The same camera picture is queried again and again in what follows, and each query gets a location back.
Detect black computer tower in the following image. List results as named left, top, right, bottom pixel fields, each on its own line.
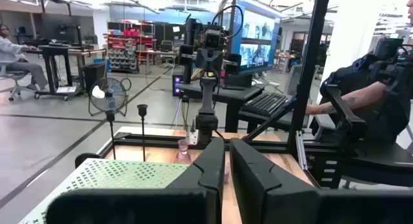
left=172, top=74, right=185, bottom=97

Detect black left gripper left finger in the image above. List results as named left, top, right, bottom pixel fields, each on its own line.
left=46, top=137, right=226, bottom=224

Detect green perforated metal shelf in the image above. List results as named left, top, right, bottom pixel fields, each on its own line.
left=17, top=158, right=191, bottom=224

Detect person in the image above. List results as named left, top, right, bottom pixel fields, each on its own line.
left=0, top=23, right=49, bottom=91
left=305, top=0, right=413, bottom=144

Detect office chair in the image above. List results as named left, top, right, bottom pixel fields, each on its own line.
left=0, top=64, right=36, bottom=102

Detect tall black candlestick holder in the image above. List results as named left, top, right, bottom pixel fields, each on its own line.
left=137, top=103, right=148, bottom=163

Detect red parts bin shelf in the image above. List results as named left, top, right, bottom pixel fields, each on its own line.
left=106, top=26, right=156, bottom=73

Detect black aluminium frame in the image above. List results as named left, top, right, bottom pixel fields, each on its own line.
left=96, top=0, right=343, bottom=189

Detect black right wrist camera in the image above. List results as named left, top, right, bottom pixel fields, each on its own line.
left=204, top=28, right=224, bottom=50

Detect black trash bin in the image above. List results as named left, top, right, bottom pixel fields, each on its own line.
left=83, top=63, right=106, bottom=92

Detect large computer monitor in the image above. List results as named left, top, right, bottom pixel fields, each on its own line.
left=231, top=0, right=283, bottom=76

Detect black standing desk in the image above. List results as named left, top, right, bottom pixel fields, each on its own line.
left=24, top=45, right=107, bottom=101

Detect black floor fan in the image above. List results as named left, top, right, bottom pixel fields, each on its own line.
left=87, top=77, right=129, bottom=117

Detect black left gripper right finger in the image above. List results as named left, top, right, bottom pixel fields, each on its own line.
left=229, top=138, right=413, bottom=224

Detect black keyboard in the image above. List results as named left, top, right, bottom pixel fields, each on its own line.
left=241, top=91, right=293, bottom=117

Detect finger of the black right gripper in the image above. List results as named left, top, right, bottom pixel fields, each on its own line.
left=178, top=44, right=194, bottom=67
left=225, top=52, right=243, bottom=76

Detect pink ribbed glass candle holder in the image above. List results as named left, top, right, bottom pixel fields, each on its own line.
left=173, top=139, right=194, bottom=165

